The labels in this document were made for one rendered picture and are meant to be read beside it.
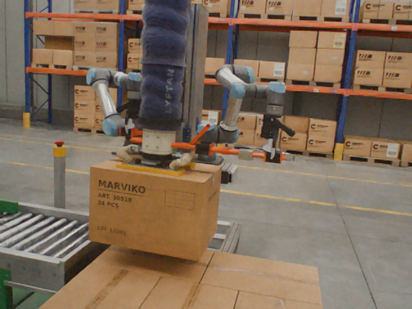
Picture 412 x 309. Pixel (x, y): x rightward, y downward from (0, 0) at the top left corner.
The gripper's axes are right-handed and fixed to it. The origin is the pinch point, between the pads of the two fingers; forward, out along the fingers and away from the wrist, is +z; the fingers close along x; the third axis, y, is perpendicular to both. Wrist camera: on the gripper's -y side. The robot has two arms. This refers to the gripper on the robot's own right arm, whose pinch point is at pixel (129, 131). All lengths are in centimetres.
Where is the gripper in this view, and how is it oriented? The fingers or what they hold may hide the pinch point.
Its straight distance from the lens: 235.4
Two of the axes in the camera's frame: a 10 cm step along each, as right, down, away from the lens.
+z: -0.6, 9.8, 1.8
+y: 9.6, 1.1, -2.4
